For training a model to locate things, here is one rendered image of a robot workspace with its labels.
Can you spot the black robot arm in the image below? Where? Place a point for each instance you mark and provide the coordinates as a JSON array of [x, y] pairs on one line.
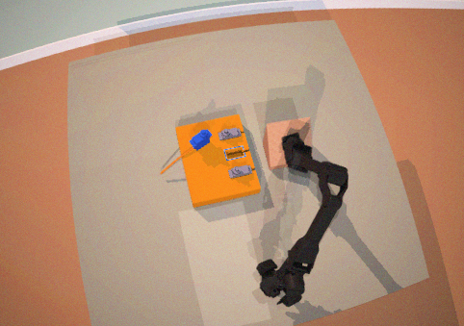
[[298, 156]]

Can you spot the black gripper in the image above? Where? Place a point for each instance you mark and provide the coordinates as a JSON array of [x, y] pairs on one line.
[[266, 269]]

